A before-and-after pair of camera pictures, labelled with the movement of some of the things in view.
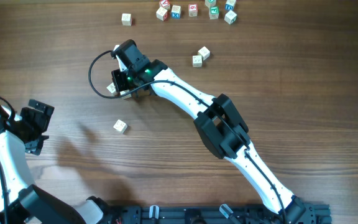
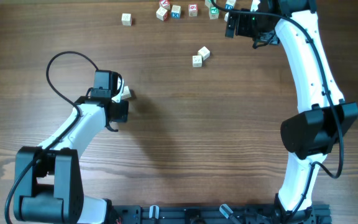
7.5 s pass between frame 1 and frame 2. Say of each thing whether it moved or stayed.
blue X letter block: stayed
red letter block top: stayed
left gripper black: moved
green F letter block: stayed
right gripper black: moved
